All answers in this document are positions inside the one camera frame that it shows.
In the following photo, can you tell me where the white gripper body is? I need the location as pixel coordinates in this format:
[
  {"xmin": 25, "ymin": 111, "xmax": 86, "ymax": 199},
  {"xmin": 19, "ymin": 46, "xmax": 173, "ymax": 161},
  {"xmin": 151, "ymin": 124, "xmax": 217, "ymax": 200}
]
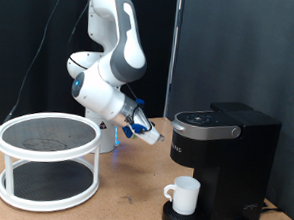
[{"xmin": 131, "ymin": 109, "xmax": 165, "ymax": 146}]

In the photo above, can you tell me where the white plastic mug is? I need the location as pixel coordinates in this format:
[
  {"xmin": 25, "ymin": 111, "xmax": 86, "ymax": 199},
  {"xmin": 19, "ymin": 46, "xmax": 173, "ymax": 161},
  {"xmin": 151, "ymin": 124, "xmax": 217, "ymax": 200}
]
[{"xmin": 162, "ymin": 174, "xmax": 202, "ymax": 217}]

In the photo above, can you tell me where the black Keurig coffee machine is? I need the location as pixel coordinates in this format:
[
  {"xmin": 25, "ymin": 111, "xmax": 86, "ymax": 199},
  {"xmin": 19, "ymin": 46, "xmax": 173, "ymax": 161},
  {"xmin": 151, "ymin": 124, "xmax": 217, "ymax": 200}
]
[{"xmin": 161, "ymin": 97, "xmax": 284, "ymax": 220}]

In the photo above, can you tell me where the vertical metal partition pole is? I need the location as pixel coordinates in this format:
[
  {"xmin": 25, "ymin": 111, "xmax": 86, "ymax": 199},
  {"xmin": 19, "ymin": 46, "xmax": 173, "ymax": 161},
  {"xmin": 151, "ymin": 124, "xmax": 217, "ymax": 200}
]
[{"xmin": 163, "ymin": 0, "xmax": 186, "ymax": 120}]

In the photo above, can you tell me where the white two-tier turntable rack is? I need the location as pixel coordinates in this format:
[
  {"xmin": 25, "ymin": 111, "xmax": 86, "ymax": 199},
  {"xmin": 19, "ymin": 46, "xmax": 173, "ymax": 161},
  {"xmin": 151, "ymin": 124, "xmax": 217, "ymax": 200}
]
[{"xmin": 0, "ymin": 108, "xmax": 105, "ymax": 217}]

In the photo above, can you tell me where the black curtain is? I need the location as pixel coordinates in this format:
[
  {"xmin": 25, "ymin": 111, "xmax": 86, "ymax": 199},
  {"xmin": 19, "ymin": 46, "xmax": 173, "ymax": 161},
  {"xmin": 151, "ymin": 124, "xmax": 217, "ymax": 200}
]
[{"xmin": 0, "ymin": 0, "xmax": 178, "ymax": 137}]

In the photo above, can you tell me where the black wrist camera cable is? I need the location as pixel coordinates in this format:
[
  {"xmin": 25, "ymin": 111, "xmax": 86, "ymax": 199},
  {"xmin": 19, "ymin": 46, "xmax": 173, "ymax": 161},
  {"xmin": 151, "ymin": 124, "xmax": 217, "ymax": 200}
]
[{"xmin": 61, "ymin": 0, "xmax": 161, "ymax": 134}]

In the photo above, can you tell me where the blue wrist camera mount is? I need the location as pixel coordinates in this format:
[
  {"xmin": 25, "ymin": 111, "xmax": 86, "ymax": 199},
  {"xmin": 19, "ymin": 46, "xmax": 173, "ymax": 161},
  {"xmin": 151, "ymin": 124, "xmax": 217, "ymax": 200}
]
[{"xmin": 121, "ymin": 122, "xmax": 148, "ymax": 140}]

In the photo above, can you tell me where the blue cable clip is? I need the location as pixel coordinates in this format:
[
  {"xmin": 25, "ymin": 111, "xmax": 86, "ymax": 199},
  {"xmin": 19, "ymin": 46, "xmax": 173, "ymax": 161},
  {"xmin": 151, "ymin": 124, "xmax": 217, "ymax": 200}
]
[{"xmin": 134, "ymin": 97, "xmax": 147, "ymax": 108}]

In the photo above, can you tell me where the black machine power cord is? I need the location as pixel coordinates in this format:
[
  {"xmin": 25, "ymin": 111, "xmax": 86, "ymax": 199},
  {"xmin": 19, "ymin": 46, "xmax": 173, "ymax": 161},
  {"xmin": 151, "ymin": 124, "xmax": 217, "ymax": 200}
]
[{"xmin": 260, "ymin": 200, "xmax": 285, "ymax": 214}]

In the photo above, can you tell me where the thin black hanging cable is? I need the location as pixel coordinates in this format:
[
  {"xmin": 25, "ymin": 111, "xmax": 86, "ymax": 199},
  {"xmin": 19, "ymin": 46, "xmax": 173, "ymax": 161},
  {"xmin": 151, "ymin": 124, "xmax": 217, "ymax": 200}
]
[{"xmin": 0, "ymin": 0, "xmax": 66, "ymax": 152}]

